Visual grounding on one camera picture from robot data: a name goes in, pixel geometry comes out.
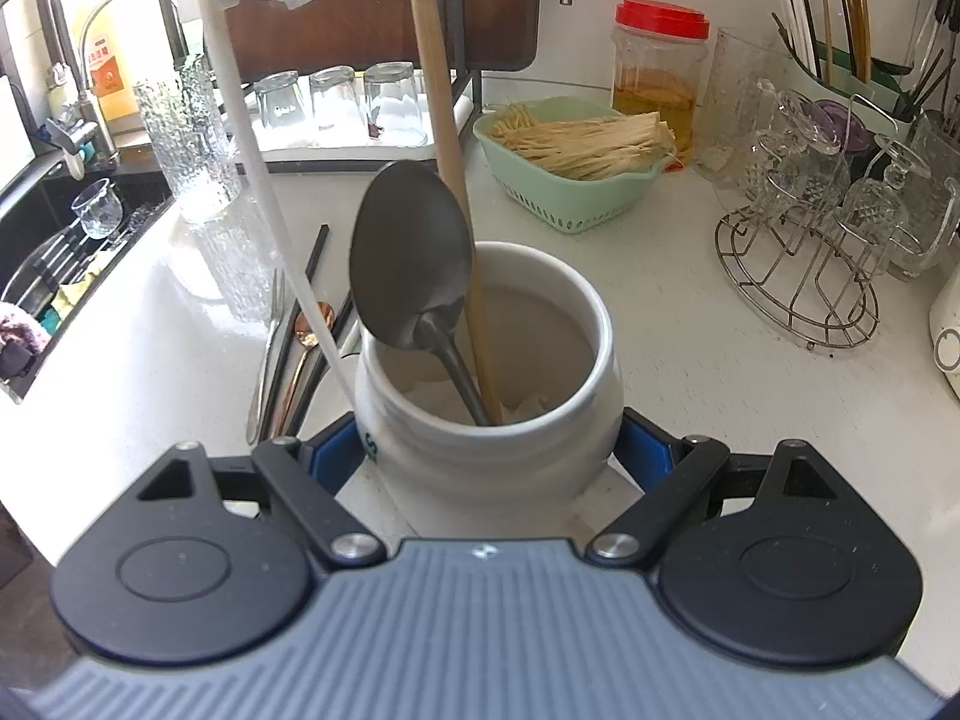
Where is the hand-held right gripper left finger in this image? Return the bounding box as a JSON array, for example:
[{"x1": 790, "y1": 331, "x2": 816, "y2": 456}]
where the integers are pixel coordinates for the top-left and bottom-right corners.
[{"x1": 133, "y1": 411, "x2": 389, "y2": 572}]

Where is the large steel spoon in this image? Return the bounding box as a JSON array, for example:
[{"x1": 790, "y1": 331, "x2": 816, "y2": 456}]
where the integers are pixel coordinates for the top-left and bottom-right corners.
[{"x1": 349, "y1": 160, "x2": 496, "y2": 427}]

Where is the clear glass jug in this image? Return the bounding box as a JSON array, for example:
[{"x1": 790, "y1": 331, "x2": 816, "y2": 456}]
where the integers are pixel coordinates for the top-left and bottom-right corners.
[{"x1": 885, "y1": 109, "x2": 960, "y2": 282}]

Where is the green plastic basket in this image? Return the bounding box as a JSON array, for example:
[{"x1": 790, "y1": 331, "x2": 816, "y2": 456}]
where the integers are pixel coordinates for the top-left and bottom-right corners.
[{"x1": 472, "y1": 97, "x2": 676, "y2": 235}]

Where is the red-lid plastic jar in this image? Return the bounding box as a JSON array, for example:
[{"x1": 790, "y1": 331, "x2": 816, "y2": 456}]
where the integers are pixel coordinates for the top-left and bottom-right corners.
[{"x1": 611, "y1": 0, "x2": 711, "y2": 170}]

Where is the tall textured glass mug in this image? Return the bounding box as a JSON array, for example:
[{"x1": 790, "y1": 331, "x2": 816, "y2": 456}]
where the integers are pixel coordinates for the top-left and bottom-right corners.
[{"x1": 133, "y1": 52, "x2": 245, "y2": 226}]

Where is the tall steel faucet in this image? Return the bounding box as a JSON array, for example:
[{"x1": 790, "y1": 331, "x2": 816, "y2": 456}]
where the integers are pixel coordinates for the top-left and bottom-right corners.
[{"x1": 0, "y1": 0, "x2": 121, "y2": 181}]

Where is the bunch of assorted chopsticks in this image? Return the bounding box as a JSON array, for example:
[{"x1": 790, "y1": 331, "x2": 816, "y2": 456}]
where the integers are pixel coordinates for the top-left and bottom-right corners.
[{"x1": 766, "y1": 0, "x2": 878, "y2": 87}]

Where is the bundle of dried yellow strips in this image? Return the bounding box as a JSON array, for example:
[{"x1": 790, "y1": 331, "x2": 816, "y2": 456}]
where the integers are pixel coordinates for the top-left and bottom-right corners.
[{"x1": 487, "y1": 103, "x2": 680, "y2": 181}]

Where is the white electric cooking pot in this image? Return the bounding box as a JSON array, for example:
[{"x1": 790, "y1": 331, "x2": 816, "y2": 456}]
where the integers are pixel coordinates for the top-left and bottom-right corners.
[{"x1": 928, "y1": 281, "x2": 960, "y2": 398}]

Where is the yellow cloth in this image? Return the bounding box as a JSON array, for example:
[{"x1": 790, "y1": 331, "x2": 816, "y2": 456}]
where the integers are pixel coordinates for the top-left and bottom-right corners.
[{"x1": 52, "y1": 251, "x2": 121, "y2": 308}]

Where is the dark wooden cutting board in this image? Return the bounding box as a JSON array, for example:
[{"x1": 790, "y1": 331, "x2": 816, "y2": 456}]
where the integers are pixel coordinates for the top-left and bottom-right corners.
[{"x1": 217, "y1": 0, "x2": 541, "y2": 83}]

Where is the crystal goblet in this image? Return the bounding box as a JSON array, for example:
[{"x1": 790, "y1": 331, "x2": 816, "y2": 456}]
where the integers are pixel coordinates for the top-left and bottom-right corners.
[
  {"x1": 750, "y1": 79, "x2": 852, "y2": 218},
  {"x1": 847, "y1": 136, "x2": 935, "y2": 271}
]

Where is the copper spoon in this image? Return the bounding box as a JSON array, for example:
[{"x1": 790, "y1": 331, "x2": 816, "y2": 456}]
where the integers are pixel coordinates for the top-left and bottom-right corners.
[{"x1": 270, "y1": 301, "x2": 336, "y2": 432}]

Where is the green chopstick holder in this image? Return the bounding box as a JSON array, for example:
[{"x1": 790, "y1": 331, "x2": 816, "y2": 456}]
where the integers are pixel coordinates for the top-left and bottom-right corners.
[{"x1": 772, "y1": 37, "x2": 935, "y2": 136}]

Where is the black sink drying rack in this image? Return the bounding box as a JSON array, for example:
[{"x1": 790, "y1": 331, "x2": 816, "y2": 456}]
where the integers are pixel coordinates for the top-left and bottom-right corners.
[{"x1": 0, "y1": 225, "x2": 113, "y2": 316}]

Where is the black sink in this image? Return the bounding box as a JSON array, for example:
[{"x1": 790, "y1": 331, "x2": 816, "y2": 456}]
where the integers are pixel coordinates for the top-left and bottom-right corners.
[{"x1": 0, "y1": 165, "x2": 177, "y2": 402}]

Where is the black metal kitchen rack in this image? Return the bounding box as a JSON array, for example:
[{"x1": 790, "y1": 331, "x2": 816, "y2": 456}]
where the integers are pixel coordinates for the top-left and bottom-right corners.
[{"x1": 135, "y1": 0, "x2": 485, "y2": 162}]

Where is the yellow detergent jug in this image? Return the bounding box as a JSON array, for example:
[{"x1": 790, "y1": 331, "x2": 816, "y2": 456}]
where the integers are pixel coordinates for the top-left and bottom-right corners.
[{"x1": 84, "y1": 0, "x2": 162, "y2": 125}]

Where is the white chopstick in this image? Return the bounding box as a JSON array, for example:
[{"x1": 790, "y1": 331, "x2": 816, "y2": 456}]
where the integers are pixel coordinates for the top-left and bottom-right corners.
[{"x1": 176, "y1": 0, "x2": 361, "y2": 428}]

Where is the white mug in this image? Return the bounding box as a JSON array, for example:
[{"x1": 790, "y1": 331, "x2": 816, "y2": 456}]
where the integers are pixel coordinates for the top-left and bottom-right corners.
[{"x1": 352, "y1": 240, "x2": 625, "y2": 522}]

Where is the steel fork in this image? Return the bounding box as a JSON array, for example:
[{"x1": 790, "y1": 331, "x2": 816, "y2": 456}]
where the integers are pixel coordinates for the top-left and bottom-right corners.
[{"x1": 246, "y1": 268, "x2": 290, "y2": 445}]

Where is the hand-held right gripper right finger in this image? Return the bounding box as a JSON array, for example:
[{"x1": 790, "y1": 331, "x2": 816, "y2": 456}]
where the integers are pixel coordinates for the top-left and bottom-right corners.
[{"x1": 583, "y1": 406, "x2": 842, "y2": 569}]

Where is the clear drinking glass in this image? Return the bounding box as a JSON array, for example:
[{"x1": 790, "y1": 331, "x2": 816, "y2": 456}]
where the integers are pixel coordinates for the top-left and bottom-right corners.
[
  {"x1": 307, "y1": 64, "x2": 365, "y2": 134},
  {"x1": 251, "y1": 70, "x2": 310, "y2": 134},
  {"x1": 362, "y1": 60, "x2": 430, "y2": 147}
]

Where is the wine glass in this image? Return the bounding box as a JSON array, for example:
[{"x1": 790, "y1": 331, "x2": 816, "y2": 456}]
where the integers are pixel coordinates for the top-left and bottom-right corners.
[{"x1": 71, "y1": 178, "x2": 125, "y2": 241}]

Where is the row of upturned glasses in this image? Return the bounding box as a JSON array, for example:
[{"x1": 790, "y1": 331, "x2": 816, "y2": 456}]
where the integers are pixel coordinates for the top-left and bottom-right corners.
[{"x1": 240, "y1": 71, "x2": 477, "y2": 164}]

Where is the wooden chopstick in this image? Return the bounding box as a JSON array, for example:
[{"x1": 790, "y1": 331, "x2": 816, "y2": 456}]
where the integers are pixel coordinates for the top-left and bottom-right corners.
[{"x1": 403, "y1": 0, "x2": 505, "y2": 427}]

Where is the wire glass stand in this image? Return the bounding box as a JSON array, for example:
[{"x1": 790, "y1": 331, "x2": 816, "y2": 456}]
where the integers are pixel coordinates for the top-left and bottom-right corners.
[{"x1": 712, "y1": 195, "x2": 882, "y2": 352}]

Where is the white countertop appliance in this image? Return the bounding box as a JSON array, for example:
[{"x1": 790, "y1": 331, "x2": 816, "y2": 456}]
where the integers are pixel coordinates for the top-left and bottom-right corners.
[{"x1": 0, "y1": 71, "x2": 38, "y2": 196}]

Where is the row of hanging kitchen tools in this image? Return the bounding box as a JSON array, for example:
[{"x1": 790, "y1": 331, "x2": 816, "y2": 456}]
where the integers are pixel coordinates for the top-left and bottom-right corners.
[{"x1": 900, "y1": 0, "x2": 960, "y2": 121}]

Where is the clear glass pitcher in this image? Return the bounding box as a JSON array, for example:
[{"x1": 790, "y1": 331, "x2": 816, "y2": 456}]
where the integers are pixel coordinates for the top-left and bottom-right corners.
[{"x1": 694, "y1": 26, "x2": 788, "y2": 188}]

